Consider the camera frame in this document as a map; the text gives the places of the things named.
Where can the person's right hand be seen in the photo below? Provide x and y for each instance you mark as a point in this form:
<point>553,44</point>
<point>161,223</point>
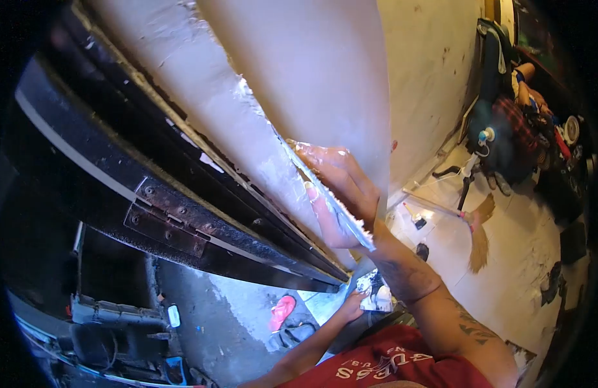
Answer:
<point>350,186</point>

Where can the person's left hand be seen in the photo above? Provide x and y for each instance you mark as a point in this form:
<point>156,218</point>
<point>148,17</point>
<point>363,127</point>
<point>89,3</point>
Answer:
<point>353,306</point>

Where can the person's left fingers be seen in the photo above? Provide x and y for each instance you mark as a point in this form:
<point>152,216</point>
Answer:
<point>363,299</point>

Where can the person's right thumb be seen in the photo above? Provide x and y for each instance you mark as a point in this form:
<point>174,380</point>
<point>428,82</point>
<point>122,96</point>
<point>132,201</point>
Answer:
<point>325,220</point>

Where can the person's right fingers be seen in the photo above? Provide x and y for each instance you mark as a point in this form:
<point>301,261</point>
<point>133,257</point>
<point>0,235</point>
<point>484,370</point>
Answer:
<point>328,162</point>

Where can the putty-smeared metal scraper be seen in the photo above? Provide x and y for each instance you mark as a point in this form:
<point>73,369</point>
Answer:
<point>376,291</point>

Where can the wide metal putty knife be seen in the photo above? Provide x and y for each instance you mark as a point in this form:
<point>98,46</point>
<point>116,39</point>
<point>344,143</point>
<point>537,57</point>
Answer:
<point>335,206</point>

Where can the person's body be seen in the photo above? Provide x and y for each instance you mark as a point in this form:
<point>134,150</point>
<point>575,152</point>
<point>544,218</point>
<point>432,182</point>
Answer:
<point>401,361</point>

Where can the small black object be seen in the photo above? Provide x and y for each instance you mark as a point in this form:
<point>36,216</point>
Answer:
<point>422,252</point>

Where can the black slipper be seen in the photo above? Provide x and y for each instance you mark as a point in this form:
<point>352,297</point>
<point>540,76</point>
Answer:
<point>291,335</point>

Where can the pink slipper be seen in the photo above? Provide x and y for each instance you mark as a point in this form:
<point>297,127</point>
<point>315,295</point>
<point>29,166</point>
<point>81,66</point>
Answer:
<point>282,311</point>

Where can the small paint brush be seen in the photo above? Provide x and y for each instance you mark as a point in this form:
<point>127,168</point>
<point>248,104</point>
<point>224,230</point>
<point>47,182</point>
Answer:
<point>415,217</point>

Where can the straw broom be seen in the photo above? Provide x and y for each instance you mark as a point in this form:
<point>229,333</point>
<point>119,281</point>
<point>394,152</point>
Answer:
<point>478,233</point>

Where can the black tripod with white device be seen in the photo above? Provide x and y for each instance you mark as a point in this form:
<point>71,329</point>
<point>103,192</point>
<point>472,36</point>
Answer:
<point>468,169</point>

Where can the black metal door with hinge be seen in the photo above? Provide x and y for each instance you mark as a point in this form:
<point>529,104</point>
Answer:
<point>148,194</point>

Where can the chair piled with clothes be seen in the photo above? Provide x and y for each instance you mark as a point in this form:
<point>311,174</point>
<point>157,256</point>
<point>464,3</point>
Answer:
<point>512,121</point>

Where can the motorcycle with mirror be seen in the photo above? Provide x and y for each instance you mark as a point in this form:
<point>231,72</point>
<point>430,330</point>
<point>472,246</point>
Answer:
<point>114,339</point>

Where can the dark door frame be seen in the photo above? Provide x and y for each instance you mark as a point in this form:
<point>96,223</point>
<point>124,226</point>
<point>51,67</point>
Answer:
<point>192,131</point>

